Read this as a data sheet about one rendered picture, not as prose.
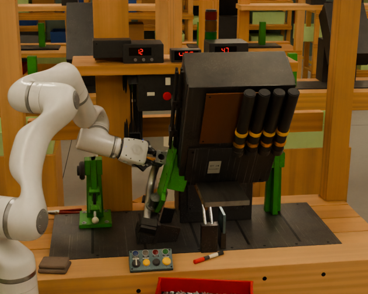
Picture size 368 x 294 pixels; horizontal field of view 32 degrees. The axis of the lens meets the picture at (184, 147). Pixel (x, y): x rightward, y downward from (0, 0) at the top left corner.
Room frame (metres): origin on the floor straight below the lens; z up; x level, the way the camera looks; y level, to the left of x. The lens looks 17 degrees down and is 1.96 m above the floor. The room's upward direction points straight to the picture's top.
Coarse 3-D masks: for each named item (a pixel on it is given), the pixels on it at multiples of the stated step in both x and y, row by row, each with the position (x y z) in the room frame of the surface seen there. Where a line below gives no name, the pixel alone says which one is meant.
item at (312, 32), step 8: (304, 24) 9.81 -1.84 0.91; (312, 24) 9.82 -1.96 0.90; (304, 32) 9.40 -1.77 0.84; (312, 32) 9.41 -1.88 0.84; (320, 32) 9.42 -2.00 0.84; (304, 40) 9.40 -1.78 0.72; (312, 40) 9.41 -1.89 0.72; (304, 48) 9.82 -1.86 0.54; (304, 56) 9.80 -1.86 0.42; (312, 56) 9.41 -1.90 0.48; (304, 64) 9.79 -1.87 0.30; (312, 64) 9.39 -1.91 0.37; (304, 72) 9.79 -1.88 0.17; (312, 72) 9.37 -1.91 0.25; (360, 72) 9.42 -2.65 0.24
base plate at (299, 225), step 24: (72, 216) 2.43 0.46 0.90; (120, 216) 2.44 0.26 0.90; (264, 216) 2.45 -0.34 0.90; (288, 216) 2.45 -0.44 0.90; (312, 216) 2.45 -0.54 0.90; (72, 240) 2.21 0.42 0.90; (96, 240) 2.21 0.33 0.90; (120, 240) 2.21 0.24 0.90; (192, 240) 2.21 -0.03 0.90; (240, 240) 2.21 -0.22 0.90; (264, 240) 2.21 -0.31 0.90; (288, 240) 2.22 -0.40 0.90; (312, 240) 2.22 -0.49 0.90; (336, 240) 2.22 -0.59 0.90
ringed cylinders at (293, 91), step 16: (272, 96) 1.99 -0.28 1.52; (288, 96) 1.99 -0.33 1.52; (240, 112) 2.01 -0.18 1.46; (256, 112) 2.01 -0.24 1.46; (272, 112) 2.01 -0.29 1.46; (288, 112) 2.01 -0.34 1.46; (240, 128) 2.04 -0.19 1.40; (256, 128) 2.04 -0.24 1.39; (272, 128) 2.05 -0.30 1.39; (288, 128) 2.06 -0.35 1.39; (240, 144) 2.07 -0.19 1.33; (256, 144) 2.08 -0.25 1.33
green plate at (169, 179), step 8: (168, 152) 2.28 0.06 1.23; (176, 152) 2.23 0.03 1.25; (168, 160) 2.24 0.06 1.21; (176, 160) 2.21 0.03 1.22; (168, 168) 2.20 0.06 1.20; (176, 168) 2.21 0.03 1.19; (168, 176) 2.19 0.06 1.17; (176, 176) 2.21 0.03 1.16; (184, 176) 2.21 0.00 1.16; (160, 184) 2.27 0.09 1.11; (168, 184) 2.21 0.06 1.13; (176, 184) 2.21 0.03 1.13; (184, 184) 2.21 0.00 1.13; (160, 192) 2.22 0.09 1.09
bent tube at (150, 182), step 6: (162, 150) 2.31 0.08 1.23; (156, 156) 2.29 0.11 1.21; (162, 156) 2.31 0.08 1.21; (156, 162) 2.27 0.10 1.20; (162, 162) 2.28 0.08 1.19; (156, 168) 2.33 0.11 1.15; (150, 174) 2.35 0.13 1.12; (156, 174) 2.35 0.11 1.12; (150, 180) 2.34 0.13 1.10; (150, 186) 2.33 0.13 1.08; (150, 192) 2.31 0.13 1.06; (144, 210) 2.25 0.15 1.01; (144, 216) 2.23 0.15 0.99; (150, 216) 2.23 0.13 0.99
